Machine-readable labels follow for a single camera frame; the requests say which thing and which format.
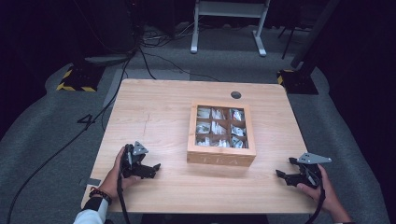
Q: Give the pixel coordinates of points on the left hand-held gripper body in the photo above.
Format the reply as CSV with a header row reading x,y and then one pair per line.
x,y
134,161

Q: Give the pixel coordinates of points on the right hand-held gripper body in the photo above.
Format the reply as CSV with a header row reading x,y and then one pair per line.
x,y
309,172

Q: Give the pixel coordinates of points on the wooden tea box glass lid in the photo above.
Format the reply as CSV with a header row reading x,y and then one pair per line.
x,y
221,157

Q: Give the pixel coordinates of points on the person's right hand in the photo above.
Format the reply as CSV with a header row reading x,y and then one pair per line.
x,y
327,196

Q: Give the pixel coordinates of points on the person's left hand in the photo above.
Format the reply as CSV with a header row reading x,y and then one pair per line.
x,y
112,183

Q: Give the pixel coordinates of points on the grey tape strip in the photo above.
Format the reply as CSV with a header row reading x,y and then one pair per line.
x,y
91,182

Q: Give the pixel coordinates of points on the group of tea bags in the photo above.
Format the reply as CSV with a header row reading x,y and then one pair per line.
x,y
218,127

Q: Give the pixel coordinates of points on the black base yellow-striped edge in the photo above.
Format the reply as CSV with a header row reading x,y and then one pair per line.
x,y
81,77
299,82

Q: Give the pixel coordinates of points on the dark round table grommet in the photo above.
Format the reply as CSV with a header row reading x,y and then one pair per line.
x,y
236,95

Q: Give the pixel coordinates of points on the black tripod legs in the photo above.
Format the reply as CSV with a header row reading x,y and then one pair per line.
x,y
291,40

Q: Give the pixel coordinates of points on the grey slanted metal pole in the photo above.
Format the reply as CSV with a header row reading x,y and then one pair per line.
x,y
314,34

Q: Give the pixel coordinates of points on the white metal stand frame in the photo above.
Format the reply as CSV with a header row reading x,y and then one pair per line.
x,y
229,9

